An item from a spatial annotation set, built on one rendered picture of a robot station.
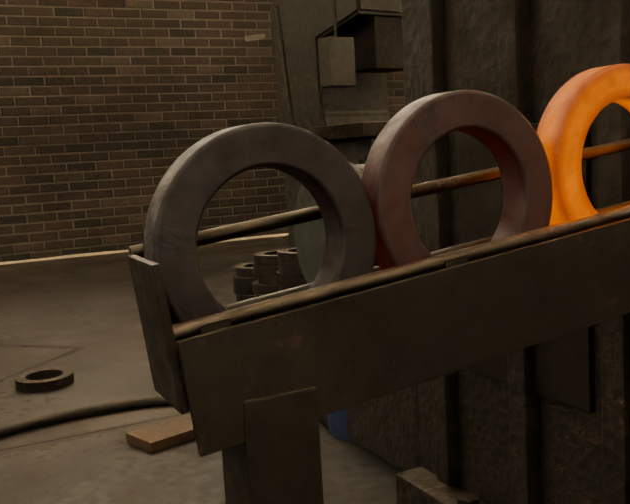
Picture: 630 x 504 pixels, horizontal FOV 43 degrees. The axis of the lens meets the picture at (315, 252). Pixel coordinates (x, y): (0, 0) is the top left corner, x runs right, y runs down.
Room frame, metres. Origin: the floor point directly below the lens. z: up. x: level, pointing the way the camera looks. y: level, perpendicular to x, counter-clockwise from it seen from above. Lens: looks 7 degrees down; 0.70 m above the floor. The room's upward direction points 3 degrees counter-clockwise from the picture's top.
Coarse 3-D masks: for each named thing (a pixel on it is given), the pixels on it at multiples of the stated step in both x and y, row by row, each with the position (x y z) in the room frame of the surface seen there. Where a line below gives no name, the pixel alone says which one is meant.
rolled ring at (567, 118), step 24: (600, 72) 0.74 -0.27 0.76; (624, 72) 0.76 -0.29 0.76; (576, 96) 0.73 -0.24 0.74; (600, 96) 0.74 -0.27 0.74; (624, 96) 0.76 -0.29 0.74; (552, 120) 0.73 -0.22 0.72; (576, 120) 0.73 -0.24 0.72; (552, 144) 0.72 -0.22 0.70; (576, 144) 0.73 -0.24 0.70; (552, 168) 0.72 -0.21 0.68; (576, 168) 0.73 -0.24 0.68; (576, 192) 0.73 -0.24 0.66; (552, 216) 0.74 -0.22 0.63; (576, 216) 0.73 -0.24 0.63
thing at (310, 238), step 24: (360, 168) 2.08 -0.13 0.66; (312, 240) 2.14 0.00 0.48; (312, 264) 2.15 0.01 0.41; (360, 408) 1.85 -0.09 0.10; (384, 408) 1.74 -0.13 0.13; (408, 408) 1.65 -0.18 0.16; (360, 432) 1.85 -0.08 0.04; (384, 432) 1.75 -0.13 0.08; (408, 432) 1.66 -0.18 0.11; (384, 456) 1.75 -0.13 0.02; (408, 456) 1.66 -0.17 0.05
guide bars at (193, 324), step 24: (600, 216) 0.72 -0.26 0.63; (624, 216) 0.73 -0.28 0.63; (504, 240) 0.67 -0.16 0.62; (528, 240) 0.68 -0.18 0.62; (408, 264) 0.63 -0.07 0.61; (432, 264) 0.64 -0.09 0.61; (456, 264) 0.65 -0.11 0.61; (312, 288) 0.60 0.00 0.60; (336, 288) 0.60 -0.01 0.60; (360, 288) 0.61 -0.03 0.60; (240, 312) 0.57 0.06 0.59; (264, 312) 0.58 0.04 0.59; (192, 336) 0.56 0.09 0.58
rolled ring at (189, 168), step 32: (256, 128) 0.60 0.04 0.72; (288, 128) 0.61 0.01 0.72; (192, 160) 0.58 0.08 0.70; (224, 160) 0.59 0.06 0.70; (256, 160) 0.60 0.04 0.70; (288, 160) 0.61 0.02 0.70; (320, 160) 0.62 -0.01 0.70; (160, 192) 0.58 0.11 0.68; (192, 192) 0.58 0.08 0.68; (320, 192) 0.63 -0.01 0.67; (352, 192) 0.63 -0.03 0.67; (160, 224) 0.57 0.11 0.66; (192, 224) 0.58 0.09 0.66; (352, 224) 0.63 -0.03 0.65; (160, 256) 0.57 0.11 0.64; (192, 256) 0.58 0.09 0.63; (352, 256) 0.63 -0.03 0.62; (192, 288) 0.57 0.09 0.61
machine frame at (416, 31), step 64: (448, 0) 1.42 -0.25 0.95; (512, 0) 1.23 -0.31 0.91; (576, 0) 1.15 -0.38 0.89; (448, 64) 1.43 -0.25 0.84; (512, 64) 1.23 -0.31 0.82; (576, 64) 1.15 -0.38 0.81; (448, 192) 1.43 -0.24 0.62; (448, 384) 1.43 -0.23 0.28; (512, 384) 1.25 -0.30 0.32; (576, 384) 1.15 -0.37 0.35; (448, 448) 1.43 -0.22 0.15; (512, 448) 1.26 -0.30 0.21; (576, 448) 1.17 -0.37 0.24
